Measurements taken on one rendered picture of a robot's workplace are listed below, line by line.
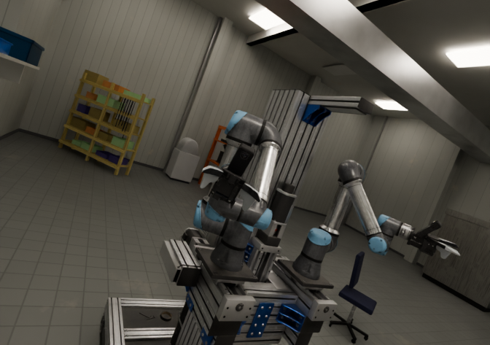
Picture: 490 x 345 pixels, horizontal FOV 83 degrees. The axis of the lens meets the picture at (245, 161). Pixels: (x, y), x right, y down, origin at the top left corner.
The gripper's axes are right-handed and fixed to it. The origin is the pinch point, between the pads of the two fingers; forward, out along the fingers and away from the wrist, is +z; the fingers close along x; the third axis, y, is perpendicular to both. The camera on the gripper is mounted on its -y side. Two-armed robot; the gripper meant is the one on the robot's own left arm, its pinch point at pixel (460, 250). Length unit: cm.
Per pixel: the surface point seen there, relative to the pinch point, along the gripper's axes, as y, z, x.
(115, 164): 163, -598, -183
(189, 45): -178, -726, -407
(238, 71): -156, -649, -565
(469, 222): 74, 76, -792
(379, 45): -216, -181, -384
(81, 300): 153, -211, 49
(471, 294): 237, 133, -743
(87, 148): 155, -689, -159
